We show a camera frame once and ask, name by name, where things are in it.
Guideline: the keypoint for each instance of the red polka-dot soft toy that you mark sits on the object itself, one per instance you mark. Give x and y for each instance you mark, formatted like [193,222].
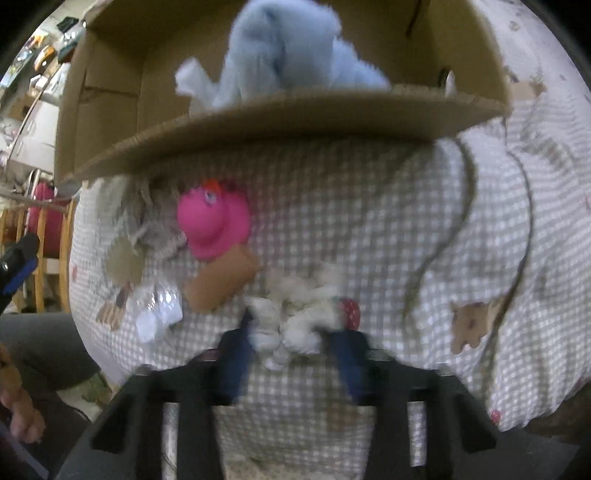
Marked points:
[350,314]

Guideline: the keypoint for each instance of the white cloth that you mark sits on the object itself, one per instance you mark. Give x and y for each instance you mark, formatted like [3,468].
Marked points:
[194,81]

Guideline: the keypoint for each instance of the grey fringed plush toy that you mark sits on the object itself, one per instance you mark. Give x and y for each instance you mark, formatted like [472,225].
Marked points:
[138,217]

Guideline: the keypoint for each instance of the cluttered white shelf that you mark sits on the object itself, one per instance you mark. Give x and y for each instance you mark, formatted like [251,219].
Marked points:
[37,129]

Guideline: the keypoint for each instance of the brown cardboard box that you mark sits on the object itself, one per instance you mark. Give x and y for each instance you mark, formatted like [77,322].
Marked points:
[115,92]

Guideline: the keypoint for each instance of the wooden chair with pink back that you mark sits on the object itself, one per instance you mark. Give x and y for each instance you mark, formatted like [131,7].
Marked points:
[46,217]

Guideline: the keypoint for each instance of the light blue plush toy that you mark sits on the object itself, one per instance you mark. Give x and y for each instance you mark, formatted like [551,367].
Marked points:
[295,46]

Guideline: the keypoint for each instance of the white fluffy plush toy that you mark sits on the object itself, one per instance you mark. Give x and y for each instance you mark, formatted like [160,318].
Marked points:
[300,327]

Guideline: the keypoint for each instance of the pink toy duck with hat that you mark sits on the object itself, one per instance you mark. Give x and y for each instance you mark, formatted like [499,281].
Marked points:
[212,221]

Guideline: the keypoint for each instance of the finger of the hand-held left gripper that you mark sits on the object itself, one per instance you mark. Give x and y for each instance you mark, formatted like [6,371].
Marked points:
[18,272]

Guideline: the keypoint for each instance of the person's left hand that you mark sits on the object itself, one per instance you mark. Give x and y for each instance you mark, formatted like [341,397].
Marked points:
[25,422]

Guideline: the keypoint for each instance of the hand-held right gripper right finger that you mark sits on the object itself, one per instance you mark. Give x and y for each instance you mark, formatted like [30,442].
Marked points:
[347,364]

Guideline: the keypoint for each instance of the person's grey trouser leg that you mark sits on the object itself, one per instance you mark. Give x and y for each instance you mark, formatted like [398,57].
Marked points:
[41,346]

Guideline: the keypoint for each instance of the clear plastic bag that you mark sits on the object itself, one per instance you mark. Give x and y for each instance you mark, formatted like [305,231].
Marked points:
[157,309]

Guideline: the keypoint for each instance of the grey checked blanket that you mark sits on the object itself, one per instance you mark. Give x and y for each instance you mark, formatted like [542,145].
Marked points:
[369,207]

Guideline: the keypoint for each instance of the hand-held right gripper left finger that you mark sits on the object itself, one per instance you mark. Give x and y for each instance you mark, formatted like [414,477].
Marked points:
[236,357]

